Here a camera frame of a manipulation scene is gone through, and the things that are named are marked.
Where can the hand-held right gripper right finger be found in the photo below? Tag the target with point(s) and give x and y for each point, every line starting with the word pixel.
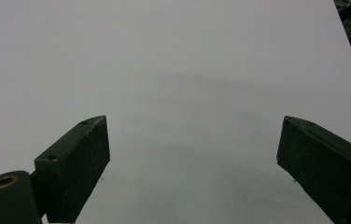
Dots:
pixel 326 165

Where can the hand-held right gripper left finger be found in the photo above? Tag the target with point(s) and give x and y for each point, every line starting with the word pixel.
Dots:
pixel 74 168

